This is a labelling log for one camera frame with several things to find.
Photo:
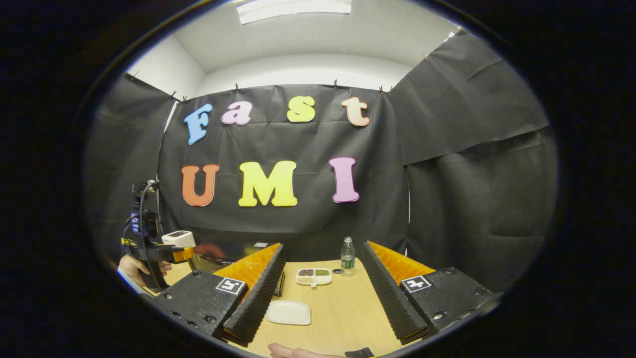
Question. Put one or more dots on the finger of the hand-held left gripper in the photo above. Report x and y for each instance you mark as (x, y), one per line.
(183, 254)

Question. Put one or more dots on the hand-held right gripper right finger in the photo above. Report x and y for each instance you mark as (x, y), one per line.
(392, 298)

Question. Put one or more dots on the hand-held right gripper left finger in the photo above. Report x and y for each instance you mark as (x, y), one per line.
(253, 306)

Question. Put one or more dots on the black electric oven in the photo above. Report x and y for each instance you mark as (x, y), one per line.
(213, 253)

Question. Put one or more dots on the white toaster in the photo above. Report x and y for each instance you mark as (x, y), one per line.
(179, 237)

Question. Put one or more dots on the white square plate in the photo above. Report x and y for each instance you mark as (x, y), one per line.
(288, 313)

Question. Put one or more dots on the clear plastic water bottle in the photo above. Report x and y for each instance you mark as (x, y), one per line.
(348, 258)

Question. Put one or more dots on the white divided dish with grains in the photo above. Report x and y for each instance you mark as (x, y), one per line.
(314, 277)

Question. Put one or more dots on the ceiling light panel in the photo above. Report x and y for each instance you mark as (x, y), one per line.
(293, 9)

